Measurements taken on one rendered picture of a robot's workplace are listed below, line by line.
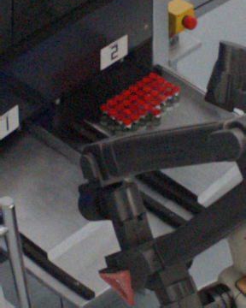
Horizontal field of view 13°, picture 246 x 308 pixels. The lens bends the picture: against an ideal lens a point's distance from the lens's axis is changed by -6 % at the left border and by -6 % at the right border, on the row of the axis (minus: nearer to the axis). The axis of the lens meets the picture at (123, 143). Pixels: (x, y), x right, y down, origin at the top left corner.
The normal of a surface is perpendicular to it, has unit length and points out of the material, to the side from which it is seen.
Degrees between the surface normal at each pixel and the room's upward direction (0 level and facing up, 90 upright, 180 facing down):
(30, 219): 0
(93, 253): 0
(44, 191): 0
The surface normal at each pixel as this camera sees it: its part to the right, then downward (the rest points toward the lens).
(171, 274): 0.46, -0.29
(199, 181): 0.00, -0.73
